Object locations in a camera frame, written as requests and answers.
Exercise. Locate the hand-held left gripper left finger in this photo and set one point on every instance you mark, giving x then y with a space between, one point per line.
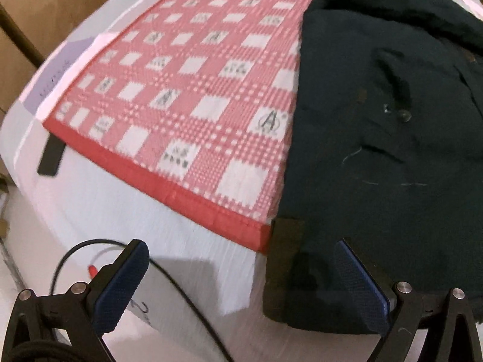
120 282

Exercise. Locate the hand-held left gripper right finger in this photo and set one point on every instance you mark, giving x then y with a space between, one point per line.
358 282

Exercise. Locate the dark navy jacket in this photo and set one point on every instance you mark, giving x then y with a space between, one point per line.
377 139

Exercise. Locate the red checkered blanket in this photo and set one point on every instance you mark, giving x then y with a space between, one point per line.
188 83

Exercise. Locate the wooden wardrobe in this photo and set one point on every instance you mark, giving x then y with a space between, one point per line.
45 0

